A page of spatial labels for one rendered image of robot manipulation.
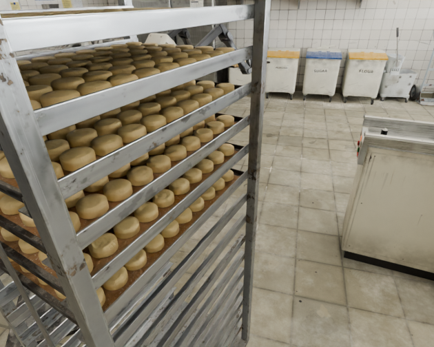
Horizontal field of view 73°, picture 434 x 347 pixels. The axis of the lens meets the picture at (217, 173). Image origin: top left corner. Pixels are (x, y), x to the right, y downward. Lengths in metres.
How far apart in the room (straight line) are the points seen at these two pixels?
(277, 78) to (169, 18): 4.81
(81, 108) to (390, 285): 2.04
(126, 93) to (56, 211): 0.19
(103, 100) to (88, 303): 0.29
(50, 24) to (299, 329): 1.72
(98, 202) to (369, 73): 5.06
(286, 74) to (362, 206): 3.65
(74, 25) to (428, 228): 1.94
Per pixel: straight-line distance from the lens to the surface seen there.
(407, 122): 2.05
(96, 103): 0.43
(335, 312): 1.95
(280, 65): 5.26
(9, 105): 0.34
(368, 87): 5.41
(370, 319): 1.99
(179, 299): 0.81
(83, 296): 0.49
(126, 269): 0.68
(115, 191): 0.55
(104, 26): 0.44
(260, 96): 0.83
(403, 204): 1.95
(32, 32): 0.39
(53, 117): 0.40
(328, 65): 5.26
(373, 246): 2.13
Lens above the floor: 1.53
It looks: 31 degrees down
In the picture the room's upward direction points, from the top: 1 degrees counter-clockwise
